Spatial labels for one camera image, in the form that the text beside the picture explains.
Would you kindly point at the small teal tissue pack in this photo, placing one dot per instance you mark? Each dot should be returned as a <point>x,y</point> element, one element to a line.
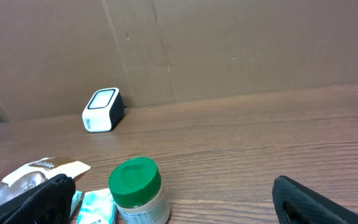
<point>97,207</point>

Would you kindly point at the white barcode scanner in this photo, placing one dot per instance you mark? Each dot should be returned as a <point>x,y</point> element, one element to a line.
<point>104,110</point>

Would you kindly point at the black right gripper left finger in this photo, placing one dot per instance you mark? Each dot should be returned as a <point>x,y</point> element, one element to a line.
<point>49,202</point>

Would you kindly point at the green lid jar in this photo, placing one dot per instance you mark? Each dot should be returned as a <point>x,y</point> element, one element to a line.
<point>137,190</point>

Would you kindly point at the long teal wipes pack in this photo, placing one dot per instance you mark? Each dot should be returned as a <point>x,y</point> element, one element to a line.
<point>75,201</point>

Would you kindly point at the brown snack pouch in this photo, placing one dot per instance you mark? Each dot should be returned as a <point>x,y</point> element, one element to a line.
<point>32,174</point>

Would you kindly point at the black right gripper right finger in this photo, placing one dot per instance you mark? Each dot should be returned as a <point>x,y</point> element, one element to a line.
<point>295,203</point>

